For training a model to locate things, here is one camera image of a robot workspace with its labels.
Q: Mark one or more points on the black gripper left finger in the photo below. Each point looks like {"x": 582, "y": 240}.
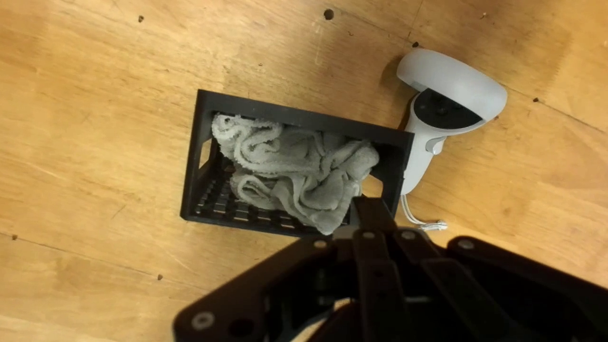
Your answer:
{"x": 385, "y": 313}

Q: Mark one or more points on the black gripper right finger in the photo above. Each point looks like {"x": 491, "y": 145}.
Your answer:
{"x": 449, "y": 303}

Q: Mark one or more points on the white towel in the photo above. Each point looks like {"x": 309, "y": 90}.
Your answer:
{"x": 307, "y": 174}

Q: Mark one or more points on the black slotted box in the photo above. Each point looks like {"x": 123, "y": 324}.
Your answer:
{"x": 208, "y": 197}

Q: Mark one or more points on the white VR controller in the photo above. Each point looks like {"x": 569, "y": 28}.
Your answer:
{"x": 451, "y": 100}

